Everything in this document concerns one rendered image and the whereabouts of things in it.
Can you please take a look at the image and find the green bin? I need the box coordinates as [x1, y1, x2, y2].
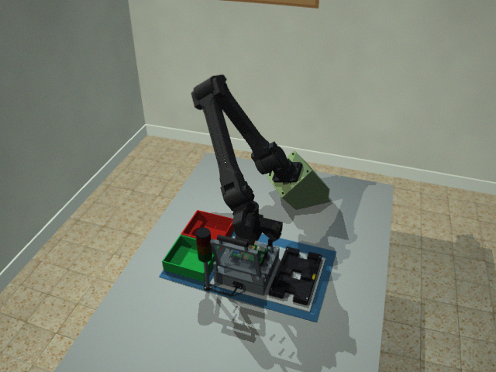
[162, 235, 215, 282]

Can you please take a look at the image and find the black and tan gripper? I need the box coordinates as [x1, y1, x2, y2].
[236, 229, 263, 250]

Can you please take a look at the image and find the red open box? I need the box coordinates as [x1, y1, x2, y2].
[181, 210, 235, 240]

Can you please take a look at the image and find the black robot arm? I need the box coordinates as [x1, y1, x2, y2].
[191, 74, 303, 242]

